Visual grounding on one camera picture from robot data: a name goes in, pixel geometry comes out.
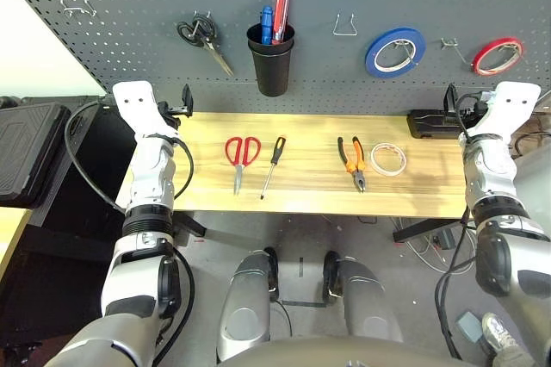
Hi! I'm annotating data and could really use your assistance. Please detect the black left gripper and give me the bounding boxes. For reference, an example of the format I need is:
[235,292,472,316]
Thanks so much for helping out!
[157,84,195,130]

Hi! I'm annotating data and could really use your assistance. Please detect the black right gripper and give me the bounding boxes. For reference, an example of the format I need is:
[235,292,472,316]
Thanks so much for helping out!
[443,82,489,128]

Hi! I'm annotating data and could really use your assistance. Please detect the red handled scissors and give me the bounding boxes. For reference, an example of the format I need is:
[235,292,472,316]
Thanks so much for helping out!
[224,135,263,196]

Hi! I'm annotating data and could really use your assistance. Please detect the white tape roll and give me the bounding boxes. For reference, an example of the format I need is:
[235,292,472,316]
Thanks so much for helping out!
[369,141,408,177]

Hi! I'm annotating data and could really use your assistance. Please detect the black orange screwdriver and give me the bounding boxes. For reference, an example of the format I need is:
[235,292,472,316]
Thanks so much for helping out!
[259,135,288,201]

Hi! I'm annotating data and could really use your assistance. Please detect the orange black pliers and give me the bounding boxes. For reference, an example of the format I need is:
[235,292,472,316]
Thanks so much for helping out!
[337,135,368,194]

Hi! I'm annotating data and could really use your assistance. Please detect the black plastic tool case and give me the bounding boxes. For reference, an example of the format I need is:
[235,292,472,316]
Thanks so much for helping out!
[406,109,470,140]

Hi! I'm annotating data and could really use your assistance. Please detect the red tape roll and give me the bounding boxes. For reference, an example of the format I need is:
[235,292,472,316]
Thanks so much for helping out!
[472,36,525,77]

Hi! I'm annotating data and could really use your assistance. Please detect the black cup holder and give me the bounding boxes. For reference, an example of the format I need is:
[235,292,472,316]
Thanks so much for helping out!
[245,22,296,98]

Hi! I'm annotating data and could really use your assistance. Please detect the blue tape roll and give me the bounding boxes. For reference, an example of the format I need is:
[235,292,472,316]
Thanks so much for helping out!
[364,27,427,79]

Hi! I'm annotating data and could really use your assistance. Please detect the blue marker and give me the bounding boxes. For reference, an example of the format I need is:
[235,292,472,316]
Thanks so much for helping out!
[259,5,275,46]

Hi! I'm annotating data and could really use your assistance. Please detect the black table leg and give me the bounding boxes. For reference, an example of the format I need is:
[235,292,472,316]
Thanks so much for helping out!
[171,211,207,239]
[392,218,466,243]

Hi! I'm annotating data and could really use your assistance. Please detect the black power adapter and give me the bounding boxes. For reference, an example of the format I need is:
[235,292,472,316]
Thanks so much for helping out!
[432,228,457,252]

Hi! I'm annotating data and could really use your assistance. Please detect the metal double hook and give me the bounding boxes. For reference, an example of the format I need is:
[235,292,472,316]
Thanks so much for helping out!
[59,0,98,19]

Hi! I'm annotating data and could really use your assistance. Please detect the black ribbed equipment case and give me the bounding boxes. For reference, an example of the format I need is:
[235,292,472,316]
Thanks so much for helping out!
[0,102,72,208]

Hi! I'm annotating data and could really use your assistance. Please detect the black cabinet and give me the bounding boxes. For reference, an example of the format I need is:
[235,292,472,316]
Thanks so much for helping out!
[0,95,143,342]

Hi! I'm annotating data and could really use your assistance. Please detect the black left robot foot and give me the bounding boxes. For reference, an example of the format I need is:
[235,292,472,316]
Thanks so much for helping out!
[263,246,281,303]

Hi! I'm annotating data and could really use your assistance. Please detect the black robot foot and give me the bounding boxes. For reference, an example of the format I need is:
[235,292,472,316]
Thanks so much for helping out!
[322,250,344,303]
[263,246,281,303]

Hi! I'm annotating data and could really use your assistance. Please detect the silver left robot leg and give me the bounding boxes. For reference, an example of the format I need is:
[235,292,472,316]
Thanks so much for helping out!
[216,250,276,364]

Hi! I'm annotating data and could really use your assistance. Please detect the silver robot leg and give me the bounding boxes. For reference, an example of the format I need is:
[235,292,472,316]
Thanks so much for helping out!
[331,257,406,342]
[216,250,276,364]

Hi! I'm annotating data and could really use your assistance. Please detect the black right robot foot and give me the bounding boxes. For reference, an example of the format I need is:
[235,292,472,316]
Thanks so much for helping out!
[322,250,344,303]

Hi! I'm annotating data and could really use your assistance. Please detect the silver right robot leg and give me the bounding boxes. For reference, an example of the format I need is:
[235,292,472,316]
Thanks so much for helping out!
[331,257,406,342]

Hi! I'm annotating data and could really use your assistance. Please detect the grey foot pedal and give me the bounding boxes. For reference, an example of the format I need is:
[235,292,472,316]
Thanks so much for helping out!
[455,310,486,345]

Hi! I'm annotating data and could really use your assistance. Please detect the grey white sneaker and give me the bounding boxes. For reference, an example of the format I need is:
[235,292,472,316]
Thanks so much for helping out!
[481,313,522,358]

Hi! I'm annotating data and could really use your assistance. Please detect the grey robot torso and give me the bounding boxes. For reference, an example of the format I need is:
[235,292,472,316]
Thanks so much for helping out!
[217,336,474,367]

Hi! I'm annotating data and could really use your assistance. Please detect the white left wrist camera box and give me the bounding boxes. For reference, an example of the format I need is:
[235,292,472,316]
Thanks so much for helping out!
[111,80,171,136]

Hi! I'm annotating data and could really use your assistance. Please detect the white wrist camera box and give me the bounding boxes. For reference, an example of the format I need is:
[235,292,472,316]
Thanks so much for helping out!
[467,81,542,140]
[111,80,171,136]

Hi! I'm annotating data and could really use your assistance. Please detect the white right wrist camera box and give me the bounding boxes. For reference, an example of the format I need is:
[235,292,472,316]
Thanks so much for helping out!
[467,81,542,140]

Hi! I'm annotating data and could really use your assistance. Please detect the black handled scissors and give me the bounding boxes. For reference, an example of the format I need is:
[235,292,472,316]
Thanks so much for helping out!
[176,13,236,78]

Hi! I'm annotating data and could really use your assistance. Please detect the black cable loop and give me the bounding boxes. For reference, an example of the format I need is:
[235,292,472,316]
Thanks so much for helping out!
[511,130,551,157]

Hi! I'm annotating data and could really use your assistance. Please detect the wire pliers holder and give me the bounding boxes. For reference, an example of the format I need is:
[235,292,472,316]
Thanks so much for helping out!
[332,12,358,36]

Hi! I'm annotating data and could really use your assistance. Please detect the red handled screwdriver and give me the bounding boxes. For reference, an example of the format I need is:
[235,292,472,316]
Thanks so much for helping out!
[271,0,290,45]

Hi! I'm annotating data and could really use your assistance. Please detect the white cable bundle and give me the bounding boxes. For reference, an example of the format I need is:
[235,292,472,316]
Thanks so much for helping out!
[404,215,479,276]

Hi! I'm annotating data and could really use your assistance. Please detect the thin black cable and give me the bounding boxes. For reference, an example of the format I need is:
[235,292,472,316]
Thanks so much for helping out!
[275,300,294,338]

